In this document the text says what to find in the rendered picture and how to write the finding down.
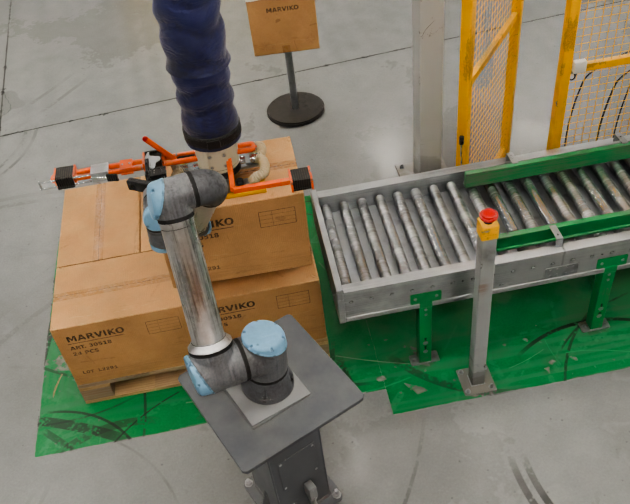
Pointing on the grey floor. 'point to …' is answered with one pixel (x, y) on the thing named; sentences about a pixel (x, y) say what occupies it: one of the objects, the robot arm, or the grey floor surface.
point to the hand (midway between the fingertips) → (149, 162)
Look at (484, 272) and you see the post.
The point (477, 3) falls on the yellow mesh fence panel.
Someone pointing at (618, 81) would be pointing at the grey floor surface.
